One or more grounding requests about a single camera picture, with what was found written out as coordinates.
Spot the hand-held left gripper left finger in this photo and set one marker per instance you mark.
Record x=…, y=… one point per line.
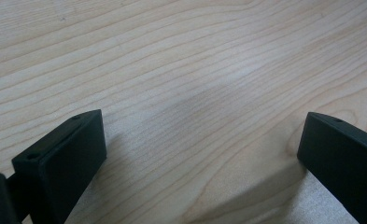
x=67, y=161

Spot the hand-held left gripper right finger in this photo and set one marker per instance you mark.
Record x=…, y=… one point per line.
x=343, y=158

